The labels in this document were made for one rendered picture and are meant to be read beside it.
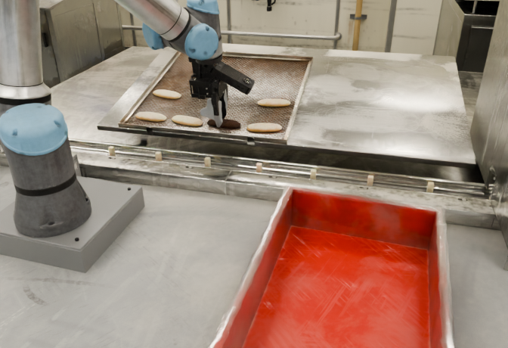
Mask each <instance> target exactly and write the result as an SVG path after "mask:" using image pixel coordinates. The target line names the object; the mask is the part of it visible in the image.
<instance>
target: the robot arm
mask: <svg viewBox="0 0 508 348"><path fill-rule="evenodd" d="M114 1H115V2H117V3H118V4H119V5H121V6H122V7H124V9H126V10H127V11H129V12H130V13H131V14H133V15H134V16H136V17H137V18H138V19H139V20H141V21H142V22H143V24H142V30H143V34H144V38H145V41H146V43H147V44H148V46H149V47H150V48H151V49H153V50H158V49H164V48H166V47H170V48H173V49H175V50H176V51H180V52H181V53H183V54H186V55H187V56H188V60H189V62H191V63H192V68H193V74H192V76H191V78H190V80H189V83H190V93H191V97H192V98H198V99H206V98H208V99H207V107H204V108H203V109H201V110H200V114H201V115H202V116H204V117H207V118H210V119H212V120H214V121H215V124H216V125H217V127H220V126H221V124H222V122H223V120H222V119H224V118H225V117H226V115H227V110H228V85H230V86H232V87H234V88H235V89H237V90H239V91H241V92H242V93H244V94H246V95H248V94H249V93H250V91H251V90H252V87H253V86H254V84H255V80H253V79H251V78H249V77H248V76H246V75H244V74H243V73H241V72H239V71H238V70H235V69H234V68H233V67H230V66H228V65H227V64H225V63H224V62H222V61H221V60H222V52H223V49H222V40H221V27H220V19H219V14H220V12H219V9H218V1H217V0H187V4H186V5H187V7H184V8H183V7H182V6H180V4H178V3H177V2H176V1H175V0H114ZM214 65H215V66H214ZM194 77H196V78H194ZM227 84H228V85H227ZM191 86H192V87H193V92H192V87H191ZM0 145H1V146H2V149H3V151H4V152H5V156H6V157H7V160H8V165H9V168H10V171H11V176H12V179H13V182H14V187H15V190H16V197H15V207H14V215H13V217H14V224H15V226H16V229H17V230H18V231H19V233H21V234H23V235H26V236H29V237H33V238H47V237H53V236H57V235H62V234H64V233H67V232H69V231H72V230H73V229H75V228H78V227H79V226H80V225H82V224H83V223H84V222H85V221H86V220H87V219H88V218H89V216H90V215H91V202H90V199H89V197H88V195H87V194H86V193H85V190H84V189H83V187H82V186H81V185H80V183H79V181H78V179H77V178H76V171H75V167H74V163H73V156H72V152H71V148H70V141H69V137H68V128H67V123H66V121H65V119H64V115H63V114H62V113H61V112H60V111H59V110H58V109H57V108H56V107H53V106H51V90H50V88H49V87H47V85H45V84H44V83H43V78H42V47H41V30H40V13H39V0H0Z"/></svg>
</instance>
